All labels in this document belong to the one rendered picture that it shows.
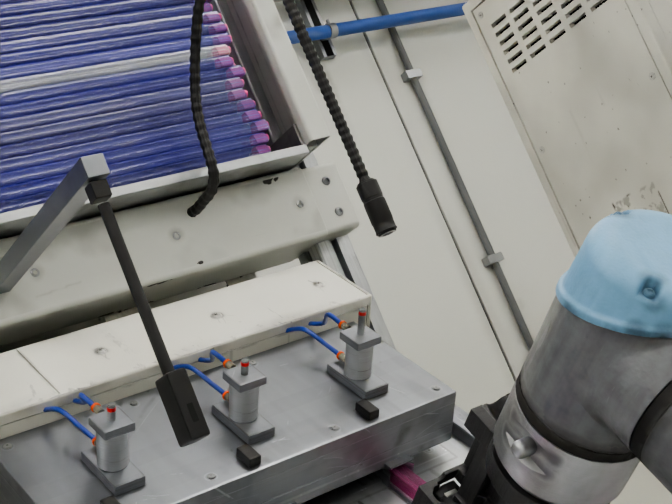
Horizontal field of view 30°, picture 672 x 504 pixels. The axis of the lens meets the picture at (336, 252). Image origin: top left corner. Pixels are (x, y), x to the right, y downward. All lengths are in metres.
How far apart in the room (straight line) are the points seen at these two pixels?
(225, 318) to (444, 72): 2.42
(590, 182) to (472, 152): 1.42
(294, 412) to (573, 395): 0.40
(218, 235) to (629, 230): 0.58
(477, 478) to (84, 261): 0.45
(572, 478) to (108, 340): 0.48
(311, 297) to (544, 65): 0.96
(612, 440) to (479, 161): 2.74
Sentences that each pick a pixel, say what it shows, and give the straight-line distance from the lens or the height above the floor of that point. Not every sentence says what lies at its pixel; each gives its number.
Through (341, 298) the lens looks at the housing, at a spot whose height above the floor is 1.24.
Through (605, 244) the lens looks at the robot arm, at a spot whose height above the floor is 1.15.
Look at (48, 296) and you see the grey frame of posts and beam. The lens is 1.03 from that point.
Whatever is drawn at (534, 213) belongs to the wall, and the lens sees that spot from 3.39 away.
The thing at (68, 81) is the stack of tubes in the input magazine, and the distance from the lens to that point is 1.09.
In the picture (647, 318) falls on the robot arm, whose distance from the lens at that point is 0.58.
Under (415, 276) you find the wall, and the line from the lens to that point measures 3.09.
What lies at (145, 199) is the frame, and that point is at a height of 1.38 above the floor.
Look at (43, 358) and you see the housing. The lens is 1.00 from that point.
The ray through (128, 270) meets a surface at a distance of 0.80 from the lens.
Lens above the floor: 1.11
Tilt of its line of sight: 9 degrees up
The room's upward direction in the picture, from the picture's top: 23 degrees counter-clockwise
